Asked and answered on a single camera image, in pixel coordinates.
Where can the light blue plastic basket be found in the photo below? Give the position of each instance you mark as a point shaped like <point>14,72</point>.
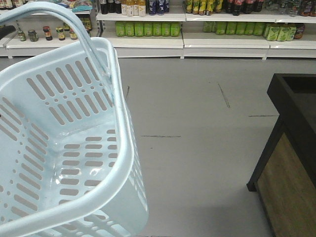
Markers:
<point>69,164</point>

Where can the white supermarket shelf unit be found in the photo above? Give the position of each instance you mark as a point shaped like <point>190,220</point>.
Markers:
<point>193,42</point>

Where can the green drink bottle row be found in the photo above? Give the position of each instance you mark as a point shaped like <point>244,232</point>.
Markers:
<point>147,29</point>

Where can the black wooden display table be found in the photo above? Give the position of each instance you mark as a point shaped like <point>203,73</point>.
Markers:
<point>285,175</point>

